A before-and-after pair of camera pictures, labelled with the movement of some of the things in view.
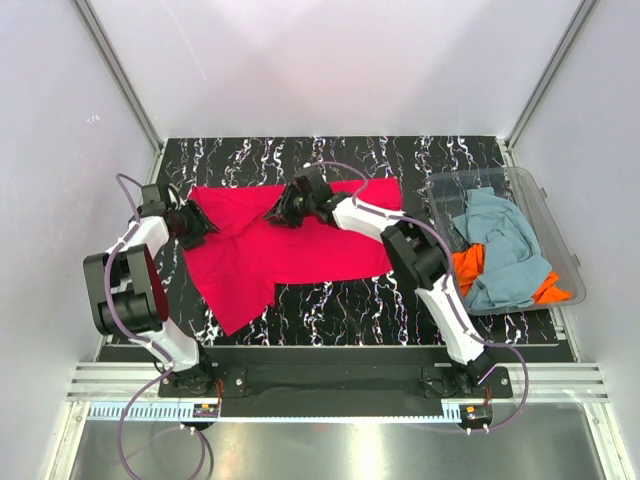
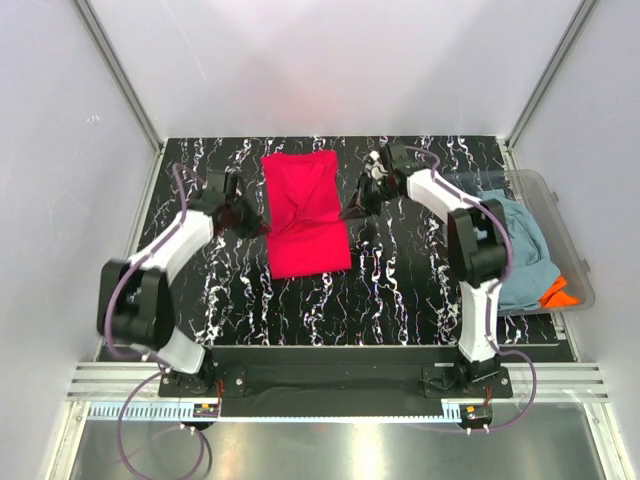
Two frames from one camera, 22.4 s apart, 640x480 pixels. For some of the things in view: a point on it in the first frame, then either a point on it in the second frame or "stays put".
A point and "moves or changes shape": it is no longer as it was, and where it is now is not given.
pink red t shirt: x=236 y=267 moves or changes shape
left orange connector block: x=206 y=410 stays put
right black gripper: x=280 y=213 to x=360 y=203
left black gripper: x=201 y=225 to x=255 y=228
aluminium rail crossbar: x=93 y=382 stays put
